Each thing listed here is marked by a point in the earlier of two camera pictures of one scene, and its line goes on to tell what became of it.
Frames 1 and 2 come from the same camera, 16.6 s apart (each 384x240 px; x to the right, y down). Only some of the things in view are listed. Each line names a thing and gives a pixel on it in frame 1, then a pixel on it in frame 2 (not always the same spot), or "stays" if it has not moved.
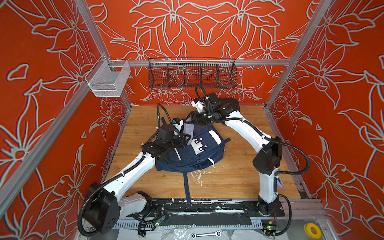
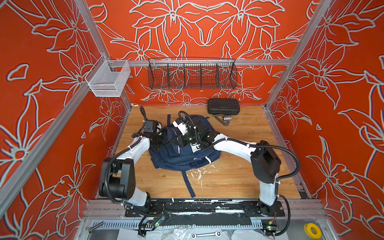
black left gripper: [182, 140] → [165, 140]
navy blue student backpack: [205, 149] stays
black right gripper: [196, 118] → [181, 141]
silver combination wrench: [218, 233] stays
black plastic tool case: [224, 106] stays
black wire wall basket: [192, 73] stays
